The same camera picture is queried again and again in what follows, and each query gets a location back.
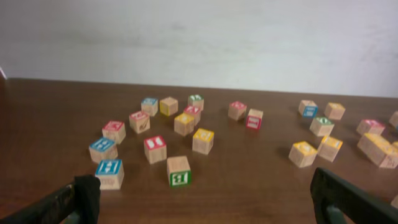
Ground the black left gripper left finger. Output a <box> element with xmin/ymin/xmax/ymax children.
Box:
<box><xmin>1</xmin><ymin>175</ymin><xmax>101</xmax><ymax>223</ymax></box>

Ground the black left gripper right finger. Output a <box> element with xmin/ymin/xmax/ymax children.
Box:
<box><xmin>310</xmin><ymin>167</ymin><xmax>397</xmax><ymax>224</ymax></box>

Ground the yellow C block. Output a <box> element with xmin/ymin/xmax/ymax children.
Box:
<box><xmin>289</xmin><ymin>141</ymin><xmax>318</xmax><ymax>168</ymax></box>

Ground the red a block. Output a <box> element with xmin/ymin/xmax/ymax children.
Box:
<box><xmin>183</xmin><ymin>105</ymin><xmax>201</xmax><ymax>125</ymax></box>
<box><xmin>356</xmin><ymin>119</ymin><xmax>386</xmax><ymax>135</ymax></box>

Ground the red I block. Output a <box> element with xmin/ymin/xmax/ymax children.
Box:
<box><xmin>144</xmin><ymin>136</ymin><xmax>167</xmax><ymax>164</ymax></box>

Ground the blue H block near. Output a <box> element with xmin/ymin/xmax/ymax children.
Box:
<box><xmin>95</xmin><ymin>159</ymin><xmax>124</xmax><ymax>190</ymax></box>

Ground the blue h block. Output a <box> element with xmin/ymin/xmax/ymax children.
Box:
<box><xmin>89</xmin><ymin>138</ymin><xmax>118</xmax><ymax>164</ymax></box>
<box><xmin>95</xmin><ymin>159</ymin><xmax>124</xmax><ymax>190</ymax></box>

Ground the yellow block middle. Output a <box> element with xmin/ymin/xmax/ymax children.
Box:
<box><xmin>317</xmin><ymin>136</ymin><xmax>343</xmax><ymax>162</ymax></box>

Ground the blue H block far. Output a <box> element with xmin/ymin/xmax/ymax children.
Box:
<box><xmin>89</xmin><ymin>138</ymin><xmax>118</xmax><ymax>164</ymax></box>

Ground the yellow block pair lower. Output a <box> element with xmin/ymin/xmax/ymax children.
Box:
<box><xmin>369</xmin><ymin>146</ymin><xmax>397</xmax><ymax>169</ymax></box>

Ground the yellow block pair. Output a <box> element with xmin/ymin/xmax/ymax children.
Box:
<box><xmin>358</xmin><ymin>133</ymin><xmax>391</xmax><ymax>154</ymax></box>
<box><xmin>369</xmin><ymin>146</ymin><xmax>397</xmax><ymax>169</ymax></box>

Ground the yellow block pair upper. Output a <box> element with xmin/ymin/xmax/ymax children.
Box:
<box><xmin>358</xmin><ymin>133</ymin><xmax>391</xmax><ymax>154</ymax></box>

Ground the green Z block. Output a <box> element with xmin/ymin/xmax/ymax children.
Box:
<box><xmin>310</xmin><ymin>117</ymin><xmax>335</xmax><ymax>137</ymax></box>

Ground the red M block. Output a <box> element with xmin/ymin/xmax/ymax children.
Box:
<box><xmin>102</xmin><ymin>121</ymin><xmax>126</xmax><ymax>144</ymax></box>

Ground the yellow top far block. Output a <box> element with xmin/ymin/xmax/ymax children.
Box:
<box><xmin>325</xmin><ymin>102</ymin><xmax>346</xmax><ymax>120</ymax></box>

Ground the wooden block blue side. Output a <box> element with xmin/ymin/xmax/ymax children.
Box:
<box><xmin>298</xmin><ymin>100</ymin><xmax>318</xmax><ymax>118</ymax></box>

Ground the red 6 block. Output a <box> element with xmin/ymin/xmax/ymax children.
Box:
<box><xmin>129</xmin><ymin>111</ymin><xmax>150</xmax><ymax>134</ymax></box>

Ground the wooden K block green side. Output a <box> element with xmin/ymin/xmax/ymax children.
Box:
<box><xmin>167</xmin><ymin>156</ymin><xmax>192</xmax><ymax>188</ymax></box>

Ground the wooden block red side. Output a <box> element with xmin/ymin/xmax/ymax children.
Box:
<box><xmin>246</xmin><ymin>109</ymin><xmax>263</xmax><ymax>130</ymax></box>

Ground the blue 5 block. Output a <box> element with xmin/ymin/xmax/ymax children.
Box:
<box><xmin>141</xmin><ymin>98</ymin><xmax>159</xmax><ymax>116</ymax></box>

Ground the yellow block upper left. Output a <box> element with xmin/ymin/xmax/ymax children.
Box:
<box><xmin>174</xmin><ymin>113</ymin><xmax>195</xmax><ymax>136</ymax></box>

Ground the plain wooden block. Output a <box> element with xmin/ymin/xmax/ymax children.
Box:
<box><xmin>159</xmin><ymin>97</ymin><xmax>178</xmax><ymax>116</ymax></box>

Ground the red circle block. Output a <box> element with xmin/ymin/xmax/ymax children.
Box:
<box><xmin>228</xmin><ymin>101</ymin><xmax>247</xmax><ymax>121</ymax></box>

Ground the yellow block lower left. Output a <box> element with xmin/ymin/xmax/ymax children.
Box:
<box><xmin>192</xmin><ymin>128</ymin><xmax>215</xmax><ymax>155</ymax></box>

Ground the green L block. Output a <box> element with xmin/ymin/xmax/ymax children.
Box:
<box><xmin>188</xmin><ymin>95</ymin><xmax>204</xmax><ymax>111</ymax></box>

